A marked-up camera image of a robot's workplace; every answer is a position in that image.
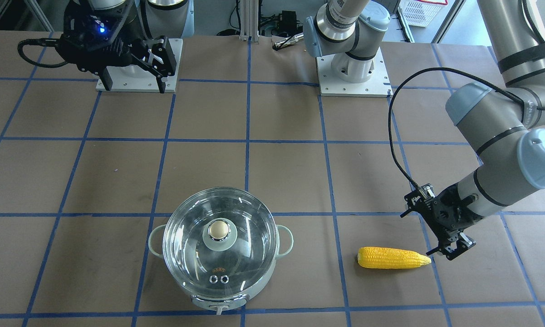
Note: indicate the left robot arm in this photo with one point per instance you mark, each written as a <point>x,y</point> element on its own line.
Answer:
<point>504,126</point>

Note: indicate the glass pot lid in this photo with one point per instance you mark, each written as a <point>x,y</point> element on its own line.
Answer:
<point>221,243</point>

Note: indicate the pale green pot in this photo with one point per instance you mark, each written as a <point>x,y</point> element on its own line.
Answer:
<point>220,259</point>

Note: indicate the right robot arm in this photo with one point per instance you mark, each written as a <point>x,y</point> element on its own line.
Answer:
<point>172,18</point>

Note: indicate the yellow corn cob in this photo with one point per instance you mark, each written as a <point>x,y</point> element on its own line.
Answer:
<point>390,258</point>

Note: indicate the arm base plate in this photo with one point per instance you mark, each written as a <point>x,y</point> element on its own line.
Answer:
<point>134,79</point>
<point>342,76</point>

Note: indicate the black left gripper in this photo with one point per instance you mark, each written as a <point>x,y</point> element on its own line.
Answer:
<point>456,213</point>

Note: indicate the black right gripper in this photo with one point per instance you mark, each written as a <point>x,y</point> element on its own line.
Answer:
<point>138,37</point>

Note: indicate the aluminium frame post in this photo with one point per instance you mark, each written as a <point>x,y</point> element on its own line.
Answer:
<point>249,12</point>

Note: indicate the white plastic basket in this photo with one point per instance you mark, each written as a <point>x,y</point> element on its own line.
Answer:
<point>420,13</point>

